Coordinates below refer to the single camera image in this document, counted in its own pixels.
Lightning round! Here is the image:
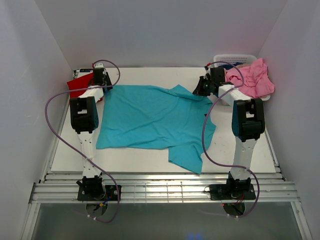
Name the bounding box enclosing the dark blue garment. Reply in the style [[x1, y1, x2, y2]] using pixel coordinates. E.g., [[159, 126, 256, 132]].
[[221, 64, 233, 70]]

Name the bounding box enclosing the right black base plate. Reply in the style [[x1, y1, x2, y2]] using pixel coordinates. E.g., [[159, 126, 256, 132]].
[[208, 184, 256, 200]]

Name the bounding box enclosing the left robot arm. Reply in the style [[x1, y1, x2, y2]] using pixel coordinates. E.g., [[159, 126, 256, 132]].
[[67, 66, 112, 200]]

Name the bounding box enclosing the aluminium rail frame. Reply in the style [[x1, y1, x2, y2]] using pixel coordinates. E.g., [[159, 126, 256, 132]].
[[30, 105, 300, 204]]

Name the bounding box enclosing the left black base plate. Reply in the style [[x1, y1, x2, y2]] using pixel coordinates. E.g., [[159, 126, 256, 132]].
[[77, 184, 122, 202]]

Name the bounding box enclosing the beige garment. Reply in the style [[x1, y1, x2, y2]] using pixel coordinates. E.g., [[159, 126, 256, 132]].
[[236, 64, 251, 69]]

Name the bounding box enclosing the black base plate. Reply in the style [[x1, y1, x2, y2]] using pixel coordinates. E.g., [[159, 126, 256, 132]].
[[208, 184, 256, 200], [77, 184, 122, 202]]

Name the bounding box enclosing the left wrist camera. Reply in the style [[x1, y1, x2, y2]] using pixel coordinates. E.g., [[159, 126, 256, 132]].
[[92, 62, 105, 69]]

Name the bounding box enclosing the white plastic basket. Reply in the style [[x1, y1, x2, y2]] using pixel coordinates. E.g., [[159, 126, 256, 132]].
[[213, 54, 271, 101]]

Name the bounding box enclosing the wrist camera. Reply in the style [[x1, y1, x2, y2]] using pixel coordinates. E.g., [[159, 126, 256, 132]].
[[204, 61, 220, 70], [92, 62, 105, 69]]

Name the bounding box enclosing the pink t shirt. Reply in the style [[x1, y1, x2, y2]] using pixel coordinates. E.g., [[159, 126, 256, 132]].
[[238, 58, 275, 98]]

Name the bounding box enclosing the folded red t shirt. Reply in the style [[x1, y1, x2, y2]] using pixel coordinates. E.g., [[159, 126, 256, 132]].
[[67, 73, 104, 103]]

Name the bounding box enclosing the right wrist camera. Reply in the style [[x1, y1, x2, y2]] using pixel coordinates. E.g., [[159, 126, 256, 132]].
[[204, 61, 220, 70]]

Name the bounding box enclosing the blue label plate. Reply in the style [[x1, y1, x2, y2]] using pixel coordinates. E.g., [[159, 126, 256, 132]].
[[79, 68, 93, 73]]

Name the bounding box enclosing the teal t shirt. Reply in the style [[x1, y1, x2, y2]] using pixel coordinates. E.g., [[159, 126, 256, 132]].
[[96, 85, 216, 174]]

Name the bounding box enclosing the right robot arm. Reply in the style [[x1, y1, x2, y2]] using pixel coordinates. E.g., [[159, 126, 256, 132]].
[[193, 66, 265, 201]]

